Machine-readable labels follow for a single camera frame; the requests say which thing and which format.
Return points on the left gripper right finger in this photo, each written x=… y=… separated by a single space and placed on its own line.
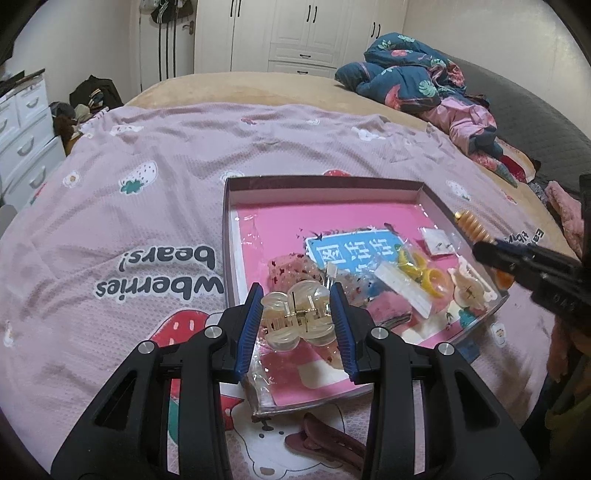
x=432 y=416

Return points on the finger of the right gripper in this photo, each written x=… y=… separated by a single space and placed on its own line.
x=536 y=268

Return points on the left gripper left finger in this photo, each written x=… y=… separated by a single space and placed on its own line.
x=159 y=415

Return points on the cream white hair claw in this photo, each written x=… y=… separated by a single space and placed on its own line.
x=471 y=290

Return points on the blue plastic small case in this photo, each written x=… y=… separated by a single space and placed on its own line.
x=469 y=350

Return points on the yellow rings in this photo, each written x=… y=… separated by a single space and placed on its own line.
x=425 y=272

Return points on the white packet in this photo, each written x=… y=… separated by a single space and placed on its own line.
x=402 y=284

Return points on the maroon large hair clip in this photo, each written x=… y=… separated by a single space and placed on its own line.
x=318 y=438

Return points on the earrings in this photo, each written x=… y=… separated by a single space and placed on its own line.
x=438 y=243

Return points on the pink pompom hair clip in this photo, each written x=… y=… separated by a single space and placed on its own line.
x=390 y=310

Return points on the pink fluffy cloth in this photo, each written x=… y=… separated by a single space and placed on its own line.
x=569 y=211

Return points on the pink book in tray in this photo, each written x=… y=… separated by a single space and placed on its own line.
x=406 y=265

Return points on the purple strawberry print blanket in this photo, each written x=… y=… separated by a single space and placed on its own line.
x=124 y=241

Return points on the teal floral crumpled quilt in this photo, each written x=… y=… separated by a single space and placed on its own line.
x=408 y=75

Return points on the white drawer cabinet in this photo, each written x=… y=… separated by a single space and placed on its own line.
x=30 y=149

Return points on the white built-in wardrobe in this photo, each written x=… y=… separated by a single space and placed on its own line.
x=311 y=38

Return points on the black bag on floor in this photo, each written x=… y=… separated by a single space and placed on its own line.
x=89 y=98

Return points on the hanging bags on door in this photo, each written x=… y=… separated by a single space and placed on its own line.
x=166 y=11

